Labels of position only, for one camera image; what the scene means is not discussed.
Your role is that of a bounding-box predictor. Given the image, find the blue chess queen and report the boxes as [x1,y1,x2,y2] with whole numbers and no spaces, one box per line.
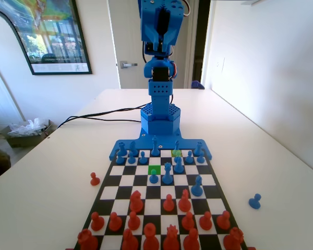
[161,161,174,184]

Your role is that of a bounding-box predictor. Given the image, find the red chess queen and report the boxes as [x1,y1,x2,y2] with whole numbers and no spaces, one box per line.
[163,225,180,250]

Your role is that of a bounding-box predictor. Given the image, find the red chess bishop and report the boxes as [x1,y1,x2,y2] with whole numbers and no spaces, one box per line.
[122,228,139,250]
[183,228,200,250]

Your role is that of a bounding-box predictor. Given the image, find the red chess rook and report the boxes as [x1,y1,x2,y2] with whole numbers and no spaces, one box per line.
[77,228,99,250]
[223,226,245,250]

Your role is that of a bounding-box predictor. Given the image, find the white door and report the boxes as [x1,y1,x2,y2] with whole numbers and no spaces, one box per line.
[108,0,199,90]

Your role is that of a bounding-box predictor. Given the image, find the small dark blue object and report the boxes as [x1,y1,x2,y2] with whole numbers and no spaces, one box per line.
[190,80,206,90]

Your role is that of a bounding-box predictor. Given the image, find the black white chessboard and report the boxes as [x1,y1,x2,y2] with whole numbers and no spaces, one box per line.
[74,149,248,250]

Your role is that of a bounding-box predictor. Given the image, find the crumpled clear plastic bag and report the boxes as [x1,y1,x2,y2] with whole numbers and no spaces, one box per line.
[7,117,49,138]

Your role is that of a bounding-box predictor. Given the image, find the cardboard box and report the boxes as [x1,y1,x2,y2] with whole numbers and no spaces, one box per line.
[1,119,53,148]

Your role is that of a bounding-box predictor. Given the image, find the red white black servo wire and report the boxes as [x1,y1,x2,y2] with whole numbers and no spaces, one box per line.
[182,0,191,18]

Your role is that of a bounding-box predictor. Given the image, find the black power cable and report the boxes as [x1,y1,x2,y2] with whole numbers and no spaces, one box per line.
[67,116,142,123]
[57,103,153,130]

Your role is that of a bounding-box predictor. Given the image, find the framed wall poster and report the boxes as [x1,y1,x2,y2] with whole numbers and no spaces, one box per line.
[0,0,93,76]

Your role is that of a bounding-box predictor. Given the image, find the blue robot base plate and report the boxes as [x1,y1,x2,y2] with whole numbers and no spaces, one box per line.
[109,130,213,161]

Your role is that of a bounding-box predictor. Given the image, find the red base plate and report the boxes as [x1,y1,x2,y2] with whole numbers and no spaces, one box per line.
[65,246,257,250]

